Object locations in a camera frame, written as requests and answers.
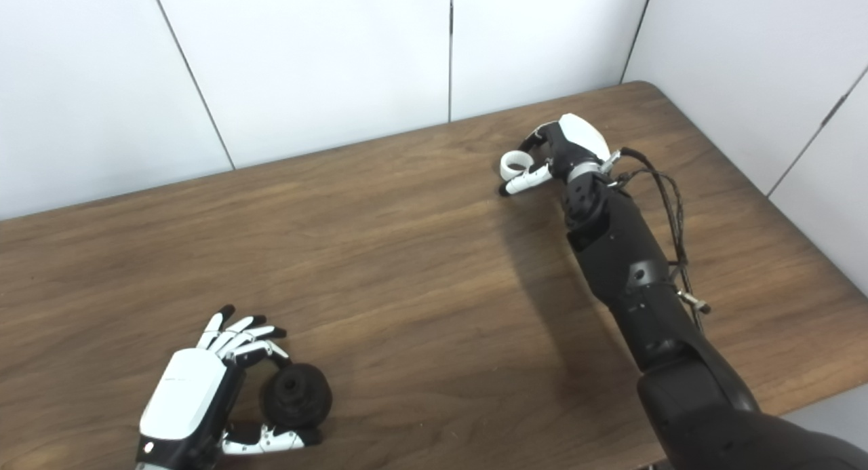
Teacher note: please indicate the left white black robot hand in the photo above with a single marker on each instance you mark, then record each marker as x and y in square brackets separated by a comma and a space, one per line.
[183, 392]

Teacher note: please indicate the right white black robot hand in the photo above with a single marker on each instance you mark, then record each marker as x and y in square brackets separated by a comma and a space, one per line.
[580, 141]

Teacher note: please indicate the round black plastic part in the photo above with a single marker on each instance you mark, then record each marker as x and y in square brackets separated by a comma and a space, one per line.
[298, 399]

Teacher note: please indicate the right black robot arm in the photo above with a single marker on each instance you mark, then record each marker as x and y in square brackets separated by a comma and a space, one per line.
[630, 253]

